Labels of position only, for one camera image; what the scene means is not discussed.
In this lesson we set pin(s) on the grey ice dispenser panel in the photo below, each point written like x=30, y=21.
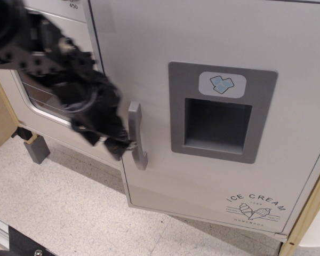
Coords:
x=219, y=112

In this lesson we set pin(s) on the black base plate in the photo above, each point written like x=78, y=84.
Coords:
x=20, y=244

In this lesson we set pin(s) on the white toy oven door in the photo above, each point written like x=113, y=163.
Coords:
x=38, y=110

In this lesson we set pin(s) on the grey fridge door handle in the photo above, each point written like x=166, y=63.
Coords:
x=134, y=121

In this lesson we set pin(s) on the white toy fridge door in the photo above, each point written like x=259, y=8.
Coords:
x=138, y=40

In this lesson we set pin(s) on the grey kitchen foot block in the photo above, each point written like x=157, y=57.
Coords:
x=38, y=149

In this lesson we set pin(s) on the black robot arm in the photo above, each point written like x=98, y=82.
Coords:
x=32, y=44

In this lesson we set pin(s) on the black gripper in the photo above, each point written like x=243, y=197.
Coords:
x=96, y=117

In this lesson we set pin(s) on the light wood right post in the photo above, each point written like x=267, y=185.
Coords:
x=304, y=221

